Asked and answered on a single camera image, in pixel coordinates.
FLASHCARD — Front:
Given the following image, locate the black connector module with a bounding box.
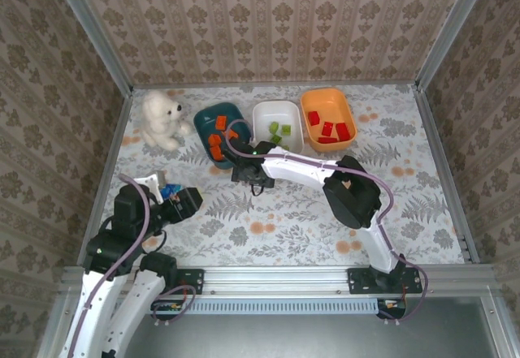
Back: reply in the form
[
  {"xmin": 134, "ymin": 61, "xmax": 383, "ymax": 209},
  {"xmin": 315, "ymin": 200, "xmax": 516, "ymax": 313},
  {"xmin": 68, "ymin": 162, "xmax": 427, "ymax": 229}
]
[
  {"xmin": 150, "ymin": 299, "xmax": 190, "ymax": 321},
  {"xmin": 376, "ymin": 297, "xmax": 407, "ymax": 321}
]

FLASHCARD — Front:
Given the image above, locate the white teddy bear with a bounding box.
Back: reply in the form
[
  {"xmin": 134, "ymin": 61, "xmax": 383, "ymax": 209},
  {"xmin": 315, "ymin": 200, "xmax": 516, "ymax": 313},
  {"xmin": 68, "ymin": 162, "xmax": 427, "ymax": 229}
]
[{"xmin": 140, "ymin": 89, "xmax": 194, "ymax": 152}]

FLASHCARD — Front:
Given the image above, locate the aluminium front rail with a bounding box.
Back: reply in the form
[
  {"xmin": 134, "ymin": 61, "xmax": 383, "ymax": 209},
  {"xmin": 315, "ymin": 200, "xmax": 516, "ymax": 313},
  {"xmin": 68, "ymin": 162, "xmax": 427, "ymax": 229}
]
[{"xmin": 59, "ymin": 264, "xmax": 500, "ymax": 295}]

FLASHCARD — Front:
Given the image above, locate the left black connector module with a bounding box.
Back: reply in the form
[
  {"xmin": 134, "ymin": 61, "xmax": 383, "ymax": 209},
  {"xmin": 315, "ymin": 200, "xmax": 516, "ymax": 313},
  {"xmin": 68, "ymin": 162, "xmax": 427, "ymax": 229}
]
[{"xmin": 150, "ymin": 299, "xmax": 190, "ymax": 321}]

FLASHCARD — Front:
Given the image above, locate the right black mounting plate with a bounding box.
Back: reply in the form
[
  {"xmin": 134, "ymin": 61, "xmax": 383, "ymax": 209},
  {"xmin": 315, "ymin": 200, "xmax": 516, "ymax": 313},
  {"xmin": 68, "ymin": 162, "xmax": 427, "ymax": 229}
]
[{"xmin": 347, "ymin": 267, "xmax": 423, "ymax": 295}]

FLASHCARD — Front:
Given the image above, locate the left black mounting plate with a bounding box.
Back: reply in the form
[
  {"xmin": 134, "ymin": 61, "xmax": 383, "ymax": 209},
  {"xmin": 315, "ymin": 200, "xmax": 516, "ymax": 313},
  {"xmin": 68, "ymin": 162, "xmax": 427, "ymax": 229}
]
[{"xmin": 172, "ymin": 267, "xmax": 206, "ymax": 295}]

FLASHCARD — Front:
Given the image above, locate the black mounting plate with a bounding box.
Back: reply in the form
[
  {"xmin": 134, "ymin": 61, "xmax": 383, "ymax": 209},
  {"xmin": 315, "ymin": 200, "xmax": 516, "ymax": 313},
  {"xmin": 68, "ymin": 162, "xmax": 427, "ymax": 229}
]
[
  {"xmin": 172, "ymin": 267, "xmax": 206, "ymax": 295},
  {"xmin": 347, "ymin": 267, "xmax": 423, "ymax": 295}
]

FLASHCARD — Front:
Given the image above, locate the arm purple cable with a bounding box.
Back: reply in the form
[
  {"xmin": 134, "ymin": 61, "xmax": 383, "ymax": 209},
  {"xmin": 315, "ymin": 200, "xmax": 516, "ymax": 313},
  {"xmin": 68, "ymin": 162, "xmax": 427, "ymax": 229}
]
[
  {"xmin": 225, "ymin": 119, "xmax": 430, "ymax": 326},
  {"xmin": 67, "ymin": 173, "xmax": 197, "ymax": 358}
]

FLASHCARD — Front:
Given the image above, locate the teal plastic container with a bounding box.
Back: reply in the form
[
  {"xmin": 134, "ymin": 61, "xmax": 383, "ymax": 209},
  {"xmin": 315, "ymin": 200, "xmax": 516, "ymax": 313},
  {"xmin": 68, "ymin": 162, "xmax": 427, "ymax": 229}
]
[{"xmin": 193, "ymin": 101, "xmax": 254, "ymax": 171}]

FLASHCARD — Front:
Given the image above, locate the aluminium back rail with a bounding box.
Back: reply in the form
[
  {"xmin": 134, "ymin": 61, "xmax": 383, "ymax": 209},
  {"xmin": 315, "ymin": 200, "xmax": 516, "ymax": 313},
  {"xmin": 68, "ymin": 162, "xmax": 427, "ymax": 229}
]
[{"xmin": 130, "ymin": 80, "xmax": 419, "ymax": 89}]

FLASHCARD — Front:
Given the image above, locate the right black connector module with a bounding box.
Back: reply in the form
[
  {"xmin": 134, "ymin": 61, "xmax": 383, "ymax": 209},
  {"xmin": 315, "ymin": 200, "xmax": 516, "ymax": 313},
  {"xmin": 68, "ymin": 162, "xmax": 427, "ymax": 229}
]
[{"xmin": 376, "ymin": 297, "xmax": 407, "ymax": 321}]

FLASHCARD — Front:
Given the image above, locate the grey metal sheet panel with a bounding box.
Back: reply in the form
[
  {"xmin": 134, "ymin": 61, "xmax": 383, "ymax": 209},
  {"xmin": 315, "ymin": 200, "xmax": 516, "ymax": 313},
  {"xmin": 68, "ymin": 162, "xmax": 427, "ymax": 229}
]
[{"xmin": 48, "ymin": 296, "xmax": 509, "ymax": 358}]

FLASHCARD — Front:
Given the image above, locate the left aluminium side rail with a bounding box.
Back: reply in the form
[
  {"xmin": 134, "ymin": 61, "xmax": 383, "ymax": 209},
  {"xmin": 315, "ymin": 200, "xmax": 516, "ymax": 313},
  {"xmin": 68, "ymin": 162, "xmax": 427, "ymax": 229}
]
[{"xmin": 76, "ymin": 89, "xmax": 135, "ymax": 266}]

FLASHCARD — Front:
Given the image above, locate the white plastic container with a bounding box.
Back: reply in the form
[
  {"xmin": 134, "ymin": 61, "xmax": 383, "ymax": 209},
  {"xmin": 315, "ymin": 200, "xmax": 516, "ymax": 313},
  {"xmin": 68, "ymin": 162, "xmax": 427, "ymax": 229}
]
[{"xmin": 251, "ymin": 100, "xmax": 305, "ymax": 157}]

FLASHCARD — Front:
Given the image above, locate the right aluminium frame post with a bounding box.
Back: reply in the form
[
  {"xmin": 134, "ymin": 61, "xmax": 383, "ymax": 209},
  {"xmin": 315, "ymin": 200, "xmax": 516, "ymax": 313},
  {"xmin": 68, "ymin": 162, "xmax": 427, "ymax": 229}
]
[{"xmin": 414, "ymin": 0, "xmax": 496, "ymax": 91}]

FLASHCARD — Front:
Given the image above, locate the grey slotted cable duct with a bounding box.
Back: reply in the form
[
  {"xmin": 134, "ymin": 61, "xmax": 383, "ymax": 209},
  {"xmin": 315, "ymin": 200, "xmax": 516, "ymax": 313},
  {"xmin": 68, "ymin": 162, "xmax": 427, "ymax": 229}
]
[{"xmin": 149, "ymin": 297, "xmax": 379, "ymax": 316}]

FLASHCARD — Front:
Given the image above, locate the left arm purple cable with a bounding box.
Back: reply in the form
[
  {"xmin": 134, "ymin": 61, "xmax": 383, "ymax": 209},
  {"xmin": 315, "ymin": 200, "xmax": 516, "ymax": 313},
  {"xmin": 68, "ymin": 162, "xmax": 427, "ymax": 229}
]
[{"xmin": 67, "ymin": 173, "xmax": 197, "ymax": 358}]

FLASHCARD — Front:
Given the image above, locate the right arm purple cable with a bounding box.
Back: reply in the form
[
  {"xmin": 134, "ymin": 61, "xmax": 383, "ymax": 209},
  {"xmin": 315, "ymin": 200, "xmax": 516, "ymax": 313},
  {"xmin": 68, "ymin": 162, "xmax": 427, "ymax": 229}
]
[{"xmin": 225, "ymin": 119, "xmax": 430, "ymax": 326}]

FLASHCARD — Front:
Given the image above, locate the aluminium frame post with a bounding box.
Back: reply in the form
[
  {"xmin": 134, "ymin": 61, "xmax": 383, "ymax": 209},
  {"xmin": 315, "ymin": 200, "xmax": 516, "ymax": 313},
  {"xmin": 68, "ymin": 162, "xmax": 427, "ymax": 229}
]
[
  {"xmin": 47, "ymin": 0, "xmax": 134, "ymax": 96},
  {"xmin": 414, "ymin": 0, "xmax": 496, "ymax": 91}
]

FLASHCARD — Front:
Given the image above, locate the orange plastic container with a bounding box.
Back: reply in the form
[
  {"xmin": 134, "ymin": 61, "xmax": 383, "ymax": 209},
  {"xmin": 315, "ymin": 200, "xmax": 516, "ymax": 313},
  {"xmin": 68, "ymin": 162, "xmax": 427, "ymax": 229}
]
[{"xmin": 299, "ymin": 87, "xmax": 358, "ymax": 153}]

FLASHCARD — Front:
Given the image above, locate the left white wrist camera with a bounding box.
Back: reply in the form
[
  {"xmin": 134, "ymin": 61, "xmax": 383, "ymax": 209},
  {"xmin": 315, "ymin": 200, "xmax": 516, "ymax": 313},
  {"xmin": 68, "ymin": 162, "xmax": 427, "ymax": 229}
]
[{"xmin": 132, "ymin": 170, "xmax": 168, "ymax": 204}]

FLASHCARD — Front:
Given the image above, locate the left aluminium frame post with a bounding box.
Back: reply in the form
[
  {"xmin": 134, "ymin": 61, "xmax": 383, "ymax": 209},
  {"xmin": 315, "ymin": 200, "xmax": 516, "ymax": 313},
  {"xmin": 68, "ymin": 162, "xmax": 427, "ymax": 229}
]
[{"xmin": 47, "ymin": 0, "xmax": 134, "ymax": 96}]

